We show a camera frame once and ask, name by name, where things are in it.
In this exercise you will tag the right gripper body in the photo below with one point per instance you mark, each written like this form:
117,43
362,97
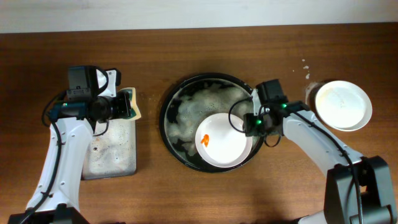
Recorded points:
249,129

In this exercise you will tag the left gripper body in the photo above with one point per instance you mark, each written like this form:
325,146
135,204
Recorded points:
125,104

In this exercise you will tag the green yellow sponge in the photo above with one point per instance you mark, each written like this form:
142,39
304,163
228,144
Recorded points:
134,110

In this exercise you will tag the pinkish white plate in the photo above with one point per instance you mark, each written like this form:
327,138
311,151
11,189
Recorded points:
219,143

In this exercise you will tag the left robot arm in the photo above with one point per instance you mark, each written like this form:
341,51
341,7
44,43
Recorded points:
92,98

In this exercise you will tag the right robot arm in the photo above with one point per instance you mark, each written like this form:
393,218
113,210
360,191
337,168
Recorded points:
358,189

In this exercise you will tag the rectangular black soap tray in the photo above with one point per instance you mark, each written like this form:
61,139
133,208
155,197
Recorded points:
112,152

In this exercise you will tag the round black tray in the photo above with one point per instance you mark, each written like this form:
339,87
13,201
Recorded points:
193,100

